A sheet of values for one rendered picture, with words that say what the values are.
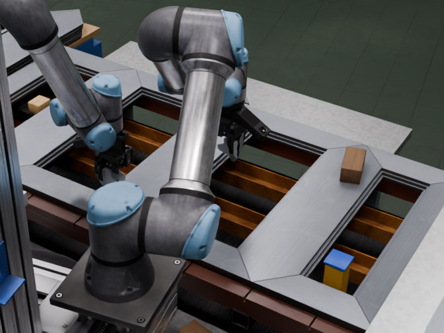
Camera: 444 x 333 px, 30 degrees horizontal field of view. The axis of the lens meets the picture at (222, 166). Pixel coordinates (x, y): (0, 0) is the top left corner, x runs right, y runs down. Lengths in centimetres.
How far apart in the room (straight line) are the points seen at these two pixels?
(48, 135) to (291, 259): 92
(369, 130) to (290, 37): 233
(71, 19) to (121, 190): 175
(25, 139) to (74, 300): 96
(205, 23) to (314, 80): 298
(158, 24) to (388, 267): 89
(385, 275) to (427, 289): 34
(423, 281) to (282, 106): 127
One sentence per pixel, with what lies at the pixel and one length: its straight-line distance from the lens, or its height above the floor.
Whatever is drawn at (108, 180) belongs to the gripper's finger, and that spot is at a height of 89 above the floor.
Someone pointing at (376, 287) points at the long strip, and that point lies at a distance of 214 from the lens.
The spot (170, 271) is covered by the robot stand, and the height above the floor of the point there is 104.
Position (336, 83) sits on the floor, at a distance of 471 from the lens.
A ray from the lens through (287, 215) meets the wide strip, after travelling 232.
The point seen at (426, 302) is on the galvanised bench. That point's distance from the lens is 183.
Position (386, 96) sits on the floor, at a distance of 465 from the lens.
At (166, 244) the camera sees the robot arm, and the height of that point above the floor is 120.
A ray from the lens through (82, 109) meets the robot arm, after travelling 201.
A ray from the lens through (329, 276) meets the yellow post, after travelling 215.
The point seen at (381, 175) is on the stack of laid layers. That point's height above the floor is 82.
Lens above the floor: 229
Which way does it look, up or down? 35 degrees down
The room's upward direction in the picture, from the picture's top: 2 degrees clockwise
